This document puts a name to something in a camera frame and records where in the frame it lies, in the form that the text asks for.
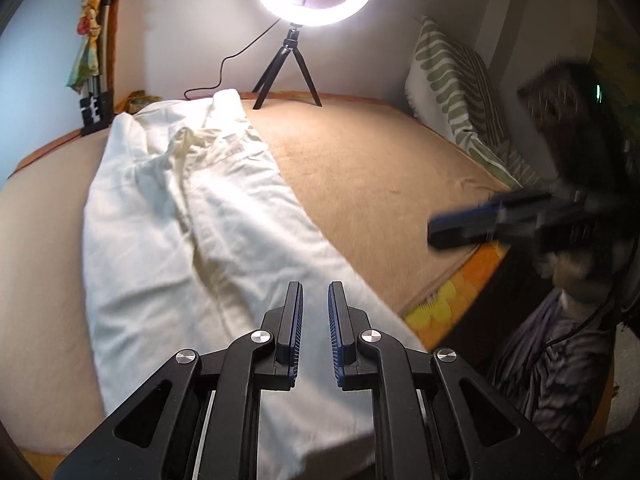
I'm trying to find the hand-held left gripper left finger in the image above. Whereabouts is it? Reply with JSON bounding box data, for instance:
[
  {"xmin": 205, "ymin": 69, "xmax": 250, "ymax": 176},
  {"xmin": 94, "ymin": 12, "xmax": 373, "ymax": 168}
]
[{"xmin": 52, "ymin": 281, "xmax": 305, "ymax": 480}]

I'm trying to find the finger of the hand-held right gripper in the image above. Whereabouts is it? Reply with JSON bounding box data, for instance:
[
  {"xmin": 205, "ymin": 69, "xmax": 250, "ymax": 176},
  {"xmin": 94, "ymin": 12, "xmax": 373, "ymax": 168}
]
[
  {"xmin": 477, "ymin": 189, "xmax": 561, "ymax": 221},
  {"xmin": 427, "ymin": 212, "xmax": 543, "ymax": 251}
]

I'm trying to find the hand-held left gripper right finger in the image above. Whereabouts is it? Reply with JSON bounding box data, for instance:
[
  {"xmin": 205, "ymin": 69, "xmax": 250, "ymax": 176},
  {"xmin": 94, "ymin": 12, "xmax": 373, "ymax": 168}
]
[{"xmin": 327, "ymin": 281, "xmax": 581, "ymax": 480}]

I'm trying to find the white button shirt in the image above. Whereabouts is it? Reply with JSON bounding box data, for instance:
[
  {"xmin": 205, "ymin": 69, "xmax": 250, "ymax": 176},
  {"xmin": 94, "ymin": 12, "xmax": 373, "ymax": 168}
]
[{"xmin": 81, "ymin": 88, "xmax": 430, "ymax": 468}]

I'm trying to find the person's right forearm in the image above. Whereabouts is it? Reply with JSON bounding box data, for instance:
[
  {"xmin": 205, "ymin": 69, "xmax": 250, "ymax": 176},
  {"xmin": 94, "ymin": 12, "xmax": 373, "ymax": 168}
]
[{"xmin": 492, "ymin": 247, "xmax": 621, "ymax": 456}]

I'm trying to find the tan blanket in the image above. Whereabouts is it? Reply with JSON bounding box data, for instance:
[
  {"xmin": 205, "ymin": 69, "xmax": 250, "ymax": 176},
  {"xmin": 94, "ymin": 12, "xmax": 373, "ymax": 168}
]
[{"xmin": 0, "ymin": 91, "xmax": 513, "ymax": 456}]

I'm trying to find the green patterned pillow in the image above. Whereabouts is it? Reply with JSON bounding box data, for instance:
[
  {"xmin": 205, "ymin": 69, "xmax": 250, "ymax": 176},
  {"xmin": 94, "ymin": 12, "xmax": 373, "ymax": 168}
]
[{"xmin": 404, "ymin": 15, "xmax": 543, "ymax": 191}]

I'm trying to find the black mini tripod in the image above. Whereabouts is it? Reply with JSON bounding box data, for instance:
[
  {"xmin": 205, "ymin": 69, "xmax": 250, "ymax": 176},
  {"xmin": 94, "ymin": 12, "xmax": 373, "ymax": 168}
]
[{"xmin": 251, "ymin": 25, "xmax": 322, "ymax": 111}]

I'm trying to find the small colourful cloth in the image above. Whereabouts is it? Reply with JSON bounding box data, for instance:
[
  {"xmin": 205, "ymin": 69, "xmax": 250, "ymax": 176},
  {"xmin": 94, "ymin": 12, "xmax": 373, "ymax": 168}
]
[{"xmin": 122, "ymin": 90, "xmax": 163, "ymax": 113}]

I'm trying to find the folded silver tripod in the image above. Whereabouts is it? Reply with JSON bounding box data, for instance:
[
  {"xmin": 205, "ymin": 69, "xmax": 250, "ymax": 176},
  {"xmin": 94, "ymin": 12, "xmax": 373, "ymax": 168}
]
[{"xmin": 79, "ymin": 0, "xmax": 117, "ymax": 136}]

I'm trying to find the colourful patterned scarf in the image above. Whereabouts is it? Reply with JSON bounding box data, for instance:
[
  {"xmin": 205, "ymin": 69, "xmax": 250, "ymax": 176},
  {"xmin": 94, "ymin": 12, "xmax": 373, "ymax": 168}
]
[{"xmin": 67, "ymin": 0, "xmax": 121, "ymax": 95}]

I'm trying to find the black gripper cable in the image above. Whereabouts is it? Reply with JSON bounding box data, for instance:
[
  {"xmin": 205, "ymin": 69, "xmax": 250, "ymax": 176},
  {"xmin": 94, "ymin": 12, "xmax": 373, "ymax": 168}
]
[{"xmin": 542, "ymin": 260, "xmax": 626, "ymax": 348}]

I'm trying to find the black power cable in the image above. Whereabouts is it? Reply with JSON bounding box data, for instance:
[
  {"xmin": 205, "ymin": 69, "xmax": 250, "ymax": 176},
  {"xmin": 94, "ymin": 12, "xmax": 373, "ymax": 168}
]
[{"xmin": 183, "ymin": 30, "xmax": 288, "ymax": 102}]

